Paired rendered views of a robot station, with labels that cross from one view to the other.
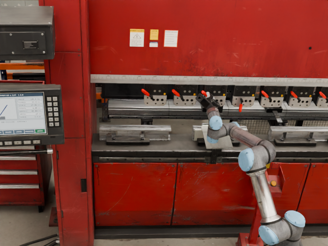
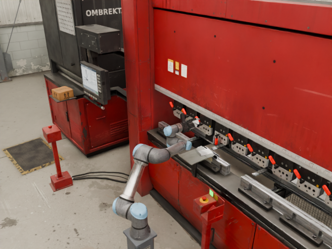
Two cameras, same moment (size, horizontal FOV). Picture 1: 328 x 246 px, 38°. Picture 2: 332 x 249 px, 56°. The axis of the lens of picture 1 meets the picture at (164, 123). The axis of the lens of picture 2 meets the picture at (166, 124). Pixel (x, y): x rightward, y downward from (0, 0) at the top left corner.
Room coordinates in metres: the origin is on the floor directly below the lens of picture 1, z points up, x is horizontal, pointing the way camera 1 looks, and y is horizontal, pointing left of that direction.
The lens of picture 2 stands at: (1.33, -2.34, 2.47)
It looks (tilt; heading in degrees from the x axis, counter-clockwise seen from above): 26 degrees down; 62
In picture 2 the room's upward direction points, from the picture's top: straight up
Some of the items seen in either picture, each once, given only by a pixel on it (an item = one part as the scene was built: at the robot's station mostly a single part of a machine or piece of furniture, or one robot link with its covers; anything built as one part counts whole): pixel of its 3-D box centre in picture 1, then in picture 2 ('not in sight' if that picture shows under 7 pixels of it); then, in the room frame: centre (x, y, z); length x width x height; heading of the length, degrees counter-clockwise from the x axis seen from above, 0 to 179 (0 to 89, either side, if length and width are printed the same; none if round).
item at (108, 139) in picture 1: (128, 141); (166, 136); (2.69, 0.24, 0.89); 0.30 x 0.05 x 0.03; 97
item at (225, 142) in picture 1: (216, 136); (196, 155); (2.67, -0.37, 1.00); 0.26 x 0.18 x 0.01; 7
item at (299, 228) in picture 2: not in sight; (300, 229); (2.88, -1.35, 0.89); 0.30 x 0.05 x 0.03; 97
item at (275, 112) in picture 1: (275, 111); (264, 169); (3.04, -0.82, 1.01); 0.26 x 0.12 x 0.05; 7
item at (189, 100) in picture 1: (184, 92); (194, 115); (2.79, -0.13, 1.26); 0.15 x 0.09 x 0.17; 97
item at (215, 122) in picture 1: (215, 120); (171, 130); (2.44, -0.31, 1.27); 0.11 x 0.08 x 0.09; 7
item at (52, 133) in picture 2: not in sight; (56, 156); (1.66, 1.18, 0.41); 0.25 x 0.20 x 0.83; 7
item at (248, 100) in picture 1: (242, 93); (224, 132); (2.84, -0.52, 1.26); 0.15 x 0.09 x 0.17; 97
